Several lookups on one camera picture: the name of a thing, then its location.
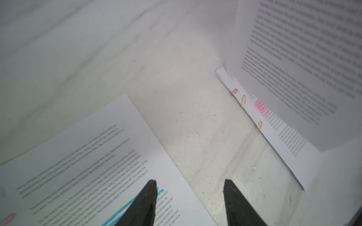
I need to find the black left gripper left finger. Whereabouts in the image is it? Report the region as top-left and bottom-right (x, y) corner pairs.
(115, 180), (157, 226)

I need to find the pink paperclip on blue document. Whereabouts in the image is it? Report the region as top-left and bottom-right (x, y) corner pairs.
(0, 213), (17, 226)

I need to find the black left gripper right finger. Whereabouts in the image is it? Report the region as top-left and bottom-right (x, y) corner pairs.
(223, 179), (267, 226)

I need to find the pink highlighted paper document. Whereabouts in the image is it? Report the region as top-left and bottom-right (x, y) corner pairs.
(215, 67), (326, 191)

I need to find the purple highlighted paper document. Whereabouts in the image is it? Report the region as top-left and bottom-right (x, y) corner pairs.
(226, 1), (362, 151)

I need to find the blue highlighted paper document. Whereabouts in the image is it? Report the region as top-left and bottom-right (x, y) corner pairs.
(1, 96), (215, 226)

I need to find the gold paperclip on pink document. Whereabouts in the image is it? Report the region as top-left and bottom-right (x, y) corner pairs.
(240, 95), (247, 108)

